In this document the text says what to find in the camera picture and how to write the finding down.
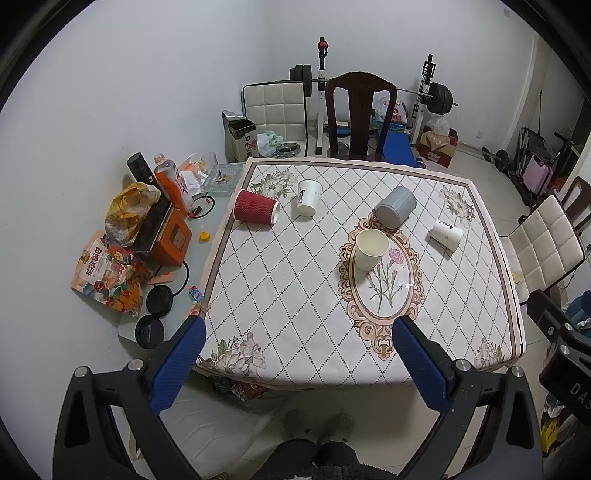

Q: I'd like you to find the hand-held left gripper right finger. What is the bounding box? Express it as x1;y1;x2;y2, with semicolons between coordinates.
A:
392;316;543;480

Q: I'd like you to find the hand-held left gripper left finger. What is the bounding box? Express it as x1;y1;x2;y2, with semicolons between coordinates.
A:
53;316;208;480

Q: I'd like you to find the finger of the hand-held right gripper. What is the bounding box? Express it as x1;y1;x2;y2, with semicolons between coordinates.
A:
526;290;583;346

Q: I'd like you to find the small white paper cup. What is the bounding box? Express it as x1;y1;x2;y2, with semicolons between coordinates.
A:
429;220;464;252

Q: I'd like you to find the grey plastic cup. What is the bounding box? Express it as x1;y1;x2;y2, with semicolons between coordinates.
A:
373;186;417;232

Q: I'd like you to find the red ribbed paper cup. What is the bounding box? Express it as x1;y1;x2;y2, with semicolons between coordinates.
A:
234;188;281;227

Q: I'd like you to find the black cup lid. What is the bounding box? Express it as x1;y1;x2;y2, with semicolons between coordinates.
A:
135;315;165;347
145;285;174;317

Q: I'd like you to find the cream paper cup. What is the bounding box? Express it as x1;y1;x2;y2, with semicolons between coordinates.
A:
354;228;389;272

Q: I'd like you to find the white paper cup black print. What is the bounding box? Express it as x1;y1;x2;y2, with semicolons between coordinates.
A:
295;179;323;217

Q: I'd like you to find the patterned box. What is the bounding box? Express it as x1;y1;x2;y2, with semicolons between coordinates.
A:
212;376;269;403

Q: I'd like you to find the white padded chair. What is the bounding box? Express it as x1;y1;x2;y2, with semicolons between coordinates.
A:
499;194;587;305
241;82;309;158

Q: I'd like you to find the colourful snack packet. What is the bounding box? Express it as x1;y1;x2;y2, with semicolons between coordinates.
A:
71;231;144;317

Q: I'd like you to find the dark wooden chair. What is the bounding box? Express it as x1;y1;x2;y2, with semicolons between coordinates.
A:
324;71;398;162
554;176;591;232

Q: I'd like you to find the floral printed tablecloth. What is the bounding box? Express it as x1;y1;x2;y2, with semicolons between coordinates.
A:
191;156;527;393

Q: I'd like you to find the orange box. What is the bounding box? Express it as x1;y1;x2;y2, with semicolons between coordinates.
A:
152;208;194;267

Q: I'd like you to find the pink suitcase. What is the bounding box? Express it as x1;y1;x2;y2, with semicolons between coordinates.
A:
526;154;555;195

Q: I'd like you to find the dark flat tray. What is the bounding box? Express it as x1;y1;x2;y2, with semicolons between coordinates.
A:
131;199;174;252

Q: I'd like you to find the glass side table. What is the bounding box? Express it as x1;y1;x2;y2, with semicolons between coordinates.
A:
117;161;245;365

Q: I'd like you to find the black folded exercise equipment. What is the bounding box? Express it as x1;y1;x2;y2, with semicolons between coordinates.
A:
517;127;583;206

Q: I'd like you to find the black floor barbell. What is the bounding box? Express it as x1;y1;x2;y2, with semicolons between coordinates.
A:
482;147;514;172

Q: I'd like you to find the yellow plastic bag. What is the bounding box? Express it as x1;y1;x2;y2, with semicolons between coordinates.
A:
105;182;161;245

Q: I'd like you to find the orange drink bottle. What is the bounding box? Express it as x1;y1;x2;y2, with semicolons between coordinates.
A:
154;154;195;210

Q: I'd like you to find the glass ashtray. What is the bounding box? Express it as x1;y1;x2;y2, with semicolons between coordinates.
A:
203;164;244;193

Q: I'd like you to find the cardboard box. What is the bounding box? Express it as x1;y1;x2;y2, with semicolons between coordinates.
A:
418;129;459;168

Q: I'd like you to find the black thermos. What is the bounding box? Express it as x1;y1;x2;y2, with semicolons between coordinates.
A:
127;152;162;197

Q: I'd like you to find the blue weight bench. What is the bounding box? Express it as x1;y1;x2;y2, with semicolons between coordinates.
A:
374;131;419;167

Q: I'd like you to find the dark tea box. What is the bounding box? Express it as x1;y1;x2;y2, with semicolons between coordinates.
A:
222;110;257;163

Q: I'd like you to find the green and white plastic bag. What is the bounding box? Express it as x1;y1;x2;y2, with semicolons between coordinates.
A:
256;130;283;158

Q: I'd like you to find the barbell with black plates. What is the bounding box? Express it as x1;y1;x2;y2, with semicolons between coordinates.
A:
290;65;459;114

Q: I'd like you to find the red and white plastic bag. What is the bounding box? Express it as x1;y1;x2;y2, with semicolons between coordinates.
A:
372;91;409;127

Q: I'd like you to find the white barbell rack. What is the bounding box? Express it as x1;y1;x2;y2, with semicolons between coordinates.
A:
310;38;439;155

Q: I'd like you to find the black cable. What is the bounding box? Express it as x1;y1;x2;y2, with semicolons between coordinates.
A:
159;261;191;296

